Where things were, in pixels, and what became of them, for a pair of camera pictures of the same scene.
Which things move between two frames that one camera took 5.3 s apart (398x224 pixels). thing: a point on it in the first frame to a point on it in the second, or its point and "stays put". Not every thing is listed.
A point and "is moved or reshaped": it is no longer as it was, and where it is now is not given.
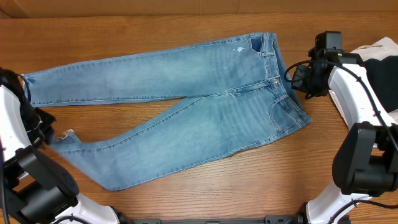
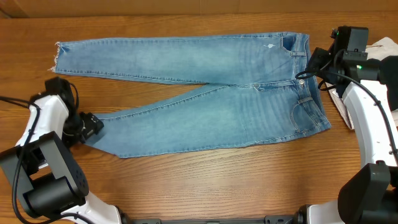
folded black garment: [383, 75] stays put
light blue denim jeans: [236, 94] is moved or reshaped
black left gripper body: [38, 123] to [79, 126]
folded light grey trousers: [387, 48] stays put
